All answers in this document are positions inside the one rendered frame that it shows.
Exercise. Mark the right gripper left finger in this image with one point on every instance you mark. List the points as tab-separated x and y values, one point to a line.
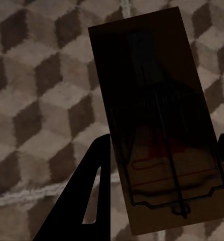
64	222

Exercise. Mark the mousetrap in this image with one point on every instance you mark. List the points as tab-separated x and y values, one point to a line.
167	154

